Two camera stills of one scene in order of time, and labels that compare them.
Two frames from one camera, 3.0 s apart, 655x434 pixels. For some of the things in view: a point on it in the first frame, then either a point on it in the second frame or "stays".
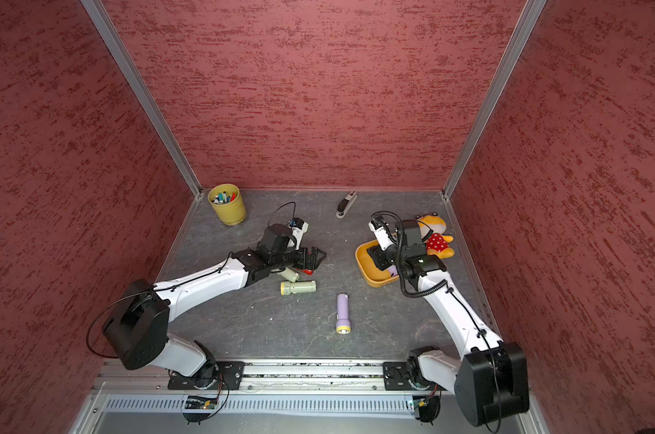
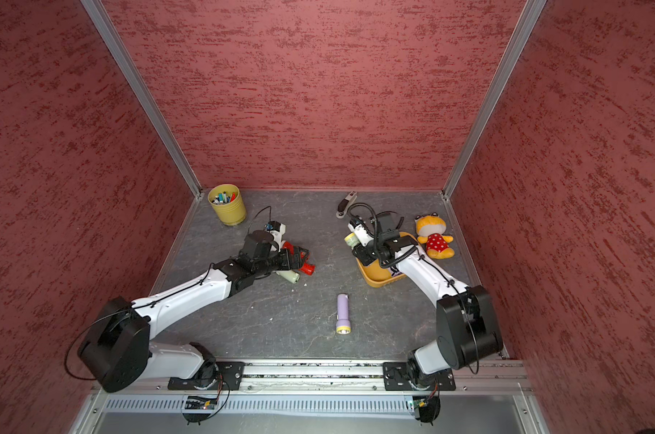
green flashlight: [289, 287] -> [352, 240]
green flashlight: [289, 274] stays
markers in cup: [223, 198] stays
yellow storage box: [371, 272] stays
